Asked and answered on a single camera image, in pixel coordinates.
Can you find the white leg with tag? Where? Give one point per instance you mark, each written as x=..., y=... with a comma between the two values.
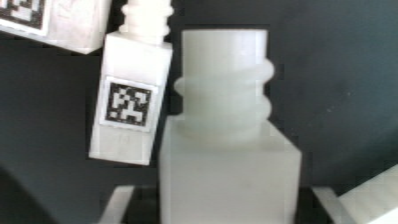
x=229, y=162

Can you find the white leg centre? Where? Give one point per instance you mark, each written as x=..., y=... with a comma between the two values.
x=132, y=84

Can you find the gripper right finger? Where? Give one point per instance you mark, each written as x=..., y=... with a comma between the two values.
x=332, y=205

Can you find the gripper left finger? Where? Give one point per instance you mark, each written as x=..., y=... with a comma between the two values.
x=116, y=205

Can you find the white leg rear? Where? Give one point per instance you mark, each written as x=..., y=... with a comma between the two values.
x=61, y=22

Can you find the white U-shaped fence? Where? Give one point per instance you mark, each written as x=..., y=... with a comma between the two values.
x=370, y=200

